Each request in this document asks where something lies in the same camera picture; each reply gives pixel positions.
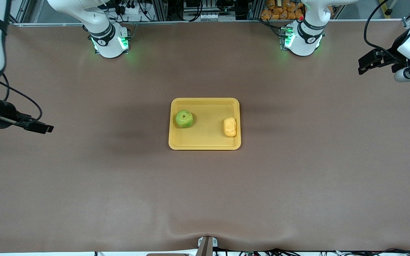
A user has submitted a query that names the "green apple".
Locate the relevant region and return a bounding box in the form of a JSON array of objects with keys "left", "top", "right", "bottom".
[{"left": 175, "top": 110, "right": 194, "bottom": 128}]

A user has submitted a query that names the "yellow potato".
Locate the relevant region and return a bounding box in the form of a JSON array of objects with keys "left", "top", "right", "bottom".
[{"left": 224, "top": 117, "right": 237, "bottom": 138}]

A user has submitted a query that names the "yellow plastic tray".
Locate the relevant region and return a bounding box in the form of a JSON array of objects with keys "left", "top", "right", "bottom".
[{"left": 168, "top": 98, "right": 242, "bottom": 150}]

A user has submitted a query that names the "orange snack packet pile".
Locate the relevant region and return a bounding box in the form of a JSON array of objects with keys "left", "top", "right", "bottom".
[{"left": 261, "top": 0, "right": 305, "bottom": 21}]

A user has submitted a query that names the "white power strip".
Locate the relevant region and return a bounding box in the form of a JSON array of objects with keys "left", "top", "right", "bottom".
[{"left": 118, "top": 3, "right": 145, "bottom": 22}]

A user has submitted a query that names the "brown table mat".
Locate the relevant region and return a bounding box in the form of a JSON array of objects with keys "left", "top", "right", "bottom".
[{"left": 0, "top": 20, "right": 410, "bottom": 254}]

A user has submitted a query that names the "black right camera cable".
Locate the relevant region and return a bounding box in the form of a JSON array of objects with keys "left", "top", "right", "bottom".
[{"left": 0, "top": 73, "right": 43, "bottom": 125}]

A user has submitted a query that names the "aluminium table edge rail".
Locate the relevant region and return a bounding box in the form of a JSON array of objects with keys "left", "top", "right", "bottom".
[{"left": 9, "top": 20, "right": 410, "bottom": 27}]

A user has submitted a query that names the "metal clamp bracket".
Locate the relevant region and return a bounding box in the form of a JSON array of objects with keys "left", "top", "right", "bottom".
[{"left": 197, "top": 236, "right": 218, "bottom": 256}]

